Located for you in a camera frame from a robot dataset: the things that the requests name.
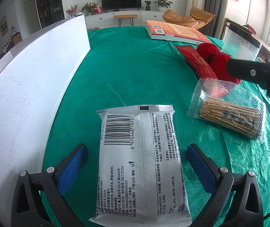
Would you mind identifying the small wooden bench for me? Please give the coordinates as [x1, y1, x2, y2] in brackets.
[113, 14, 139, 27]

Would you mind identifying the grey curtain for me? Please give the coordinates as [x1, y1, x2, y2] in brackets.
[201, 0, 228, 38]

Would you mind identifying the red yarn ball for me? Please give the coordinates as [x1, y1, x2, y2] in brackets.
[196, 43, 241, 84]

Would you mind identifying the red flower arrangement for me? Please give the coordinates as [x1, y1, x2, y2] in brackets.
[66, 4, 79, 17]

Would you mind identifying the small potted plant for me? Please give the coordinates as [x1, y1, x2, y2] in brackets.
[144, 0, 152, 11]

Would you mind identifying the potted green plant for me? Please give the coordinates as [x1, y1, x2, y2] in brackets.
[153, 0, 173, 12]

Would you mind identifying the orange lounge chair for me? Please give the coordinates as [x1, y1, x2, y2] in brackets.
[163, 7, 215, 30]

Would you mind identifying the green plant with red decoration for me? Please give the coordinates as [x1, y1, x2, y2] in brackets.
[81, 3, 103, 15]

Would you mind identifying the green satin tablecloth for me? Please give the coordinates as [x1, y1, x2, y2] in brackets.
[43, 27, 270, 226]

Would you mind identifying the white tv cabinet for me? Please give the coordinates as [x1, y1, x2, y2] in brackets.
[85, 10, 164, 30]

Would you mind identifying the wet wipes pack yellow black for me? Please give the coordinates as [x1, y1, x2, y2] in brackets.
[91, 105, 192, 226]

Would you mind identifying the dark bookshelf cabinet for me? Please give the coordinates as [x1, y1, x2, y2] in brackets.
[36, 0, 65, 28]

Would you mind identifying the orange book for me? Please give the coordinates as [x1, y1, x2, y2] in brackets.
[146, 20, 210, 45]

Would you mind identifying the red tea packet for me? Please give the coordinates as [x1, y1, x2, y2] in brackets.
[175, 45, 217, 79]

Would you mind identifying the clear jar with black lid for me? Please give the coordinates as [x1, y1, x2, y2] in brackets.
[221, 23, 261, 61]

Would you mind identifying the cotton swabs plastic bag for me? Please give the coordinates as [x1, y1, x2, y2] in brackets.
[187, 77, 266, 140]

